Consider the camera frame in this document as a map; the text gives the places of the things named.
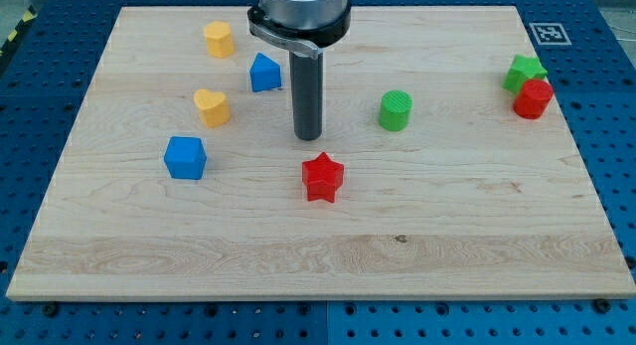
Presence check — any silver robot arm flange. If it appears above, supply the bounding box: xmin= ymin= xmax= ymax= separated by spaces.
xmin=247 ymin=0 xmax=352 ymax=60

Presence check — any red star block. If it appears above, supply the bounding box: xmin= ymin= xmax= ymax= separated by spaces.
xmin=301 ymin=152 xmax=345 ymax=203

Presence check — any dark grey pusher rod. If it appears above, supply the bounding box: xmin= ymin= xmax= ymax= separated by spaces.
xmin=289 ymin=53 xmax=323 ymax=141

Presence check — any green cylinder block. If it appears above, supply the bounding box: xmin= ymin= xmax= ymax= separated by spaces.
xmin=379 ymin=89 xmax=412 ymax=131

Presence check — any blue triangle block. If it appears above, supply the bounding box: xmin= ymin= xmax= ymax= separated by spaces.
xmin=249 ymin=52 xmax=282 ymax=92

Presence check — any yellow heart block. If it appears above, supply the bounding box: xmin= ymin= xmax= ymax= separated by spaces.
xmin=193 ymin=88 xmax=231 ymax=128

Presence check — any light wooden board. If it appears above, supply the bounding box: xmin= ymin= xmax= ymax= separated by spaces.
xmin=7 ymin=6 xmax=635 ymax=302

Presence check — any blue cube block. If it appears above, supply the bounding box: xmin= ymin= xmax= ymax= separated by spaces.
xmin=164 ymin=136 xmax=207 ymax=180

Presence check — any yellow hexagon block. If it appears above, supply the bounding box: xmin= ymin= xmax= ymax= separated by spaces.
xmin=204 ymin=21 xmax=236 ymax=59

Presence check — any green star block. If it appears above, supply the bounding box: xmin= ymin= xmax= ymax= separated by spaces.
xmin=502 ymin=55 xmax=548 ymax=94

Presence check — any red cylinder block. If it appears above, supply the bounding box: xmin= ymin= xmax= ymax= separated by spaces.
xmin=513 ymin=79 xmax=554 ymax=119

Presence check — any white fiducial marker tag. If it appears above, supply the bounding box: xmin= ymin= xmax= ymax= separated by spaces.
xmin=530 ymin=22 xmax=571 ymax=46

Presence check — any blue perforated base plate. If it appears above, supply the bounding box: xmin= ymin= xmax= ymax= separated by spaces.
xmin=1 ymin=0 xmax=635 ymax=344

